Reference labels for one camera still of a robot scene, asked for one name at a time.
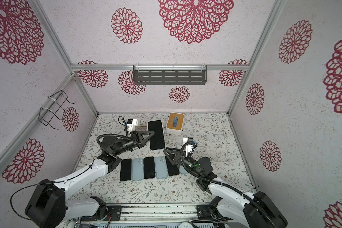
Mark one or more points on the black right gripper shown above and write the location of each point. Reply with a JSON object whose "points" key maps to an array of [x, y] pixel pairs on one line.
{"points": [[177, 163]]}

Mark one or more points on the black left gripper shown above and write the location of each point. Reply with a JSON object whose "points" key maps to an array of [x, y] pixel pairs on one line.
{"points": [[136, 135]]}

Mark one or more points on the black phone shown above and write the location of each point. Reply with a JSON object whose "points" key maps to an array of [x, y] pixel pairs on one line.
{"points": [[172, 169], [157, 141], [149, 167]]}

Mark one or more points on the light case with purple button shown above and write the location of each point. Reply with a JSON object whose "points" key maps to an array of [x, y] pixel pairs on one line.
{"points": [[182, 170]]}

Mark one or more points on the light blue phone case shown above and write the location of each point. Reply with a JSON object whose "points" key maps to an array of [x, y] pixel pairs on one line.
{"points": [[137, 169]]}

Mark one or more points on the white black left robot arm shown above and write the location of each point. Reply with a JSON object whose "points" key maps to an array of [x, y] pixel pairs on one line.
{"points": [[50, 203]]}

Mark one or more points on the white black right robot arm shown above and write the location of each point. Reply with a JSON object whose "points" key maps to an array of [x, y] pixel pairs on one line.
{"points": [[252, 210]]}

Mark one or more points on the clear plastic bag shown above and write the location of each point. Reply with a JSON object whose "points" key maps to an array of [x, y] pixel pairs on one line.
{"points": [[142, 126]]}

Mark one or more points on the white wooden-top tissue box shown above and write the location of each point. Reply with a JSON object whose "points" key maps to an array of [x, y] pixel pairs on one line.
{"points": [[174, 124]]}

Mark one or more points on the round white gauge dial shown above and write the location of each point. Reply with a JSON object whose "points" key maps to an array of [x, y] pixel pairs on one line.
{"points": [[185, 225]]}

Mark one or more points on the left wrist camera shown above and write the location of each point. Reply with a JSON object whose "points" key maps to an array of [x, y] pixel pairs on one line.
{"points": [[131, 125]]}

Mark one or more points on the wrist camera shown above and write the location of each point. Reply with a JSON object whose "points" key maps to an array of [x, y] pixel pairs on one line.
{"points": [[131, 125], [190, 146]]}

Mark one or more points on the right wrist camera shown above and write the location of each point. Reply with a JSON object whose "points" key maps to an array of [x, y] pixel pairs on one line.
{"points": [[190, 146]]}

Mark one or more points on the aluminium front rail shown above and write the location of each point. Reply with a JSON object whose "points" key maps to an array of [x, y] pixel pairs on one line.
{"points": [[159, 212]]}

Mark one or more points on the grey slotted wall shelf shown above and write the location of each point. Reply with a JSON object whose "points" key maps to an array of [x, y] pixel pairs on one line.
{"points": [[173, 76]]}

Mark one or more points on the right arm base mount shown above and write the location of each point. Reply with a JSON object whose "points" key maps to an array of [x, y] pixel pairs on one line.
{"points": [[209, 212]]}

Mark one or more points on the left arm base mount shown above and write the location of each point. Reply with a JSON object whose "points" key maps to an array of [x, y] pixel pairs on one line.
{"points": [[104, 212]]}

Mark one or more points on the black wire wall basket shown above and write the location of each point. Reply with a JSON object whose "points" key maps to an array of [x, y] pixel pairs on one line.
{"points": [[56, 103]]}

